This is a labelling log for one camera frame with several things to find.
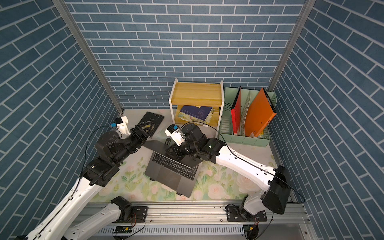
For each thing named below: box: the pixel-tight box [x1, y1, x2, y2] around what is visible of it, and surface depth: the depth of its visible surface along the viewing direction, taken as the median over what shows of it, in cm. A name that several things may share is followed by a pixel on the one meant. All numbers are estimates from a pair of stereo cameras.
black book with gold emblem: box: [138, 111, 165, 139], surface depth 117 cm
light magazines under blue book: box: [178, 107, 215, 127], surface depth 96 cm
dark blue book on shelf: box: [180, 105, 213, 121], surface depth 98 cm
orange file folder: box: [245, 87, 277, 137], surface depth 90 cm
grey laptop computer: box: [142, 140, 203, 198], surface depth 84 cm
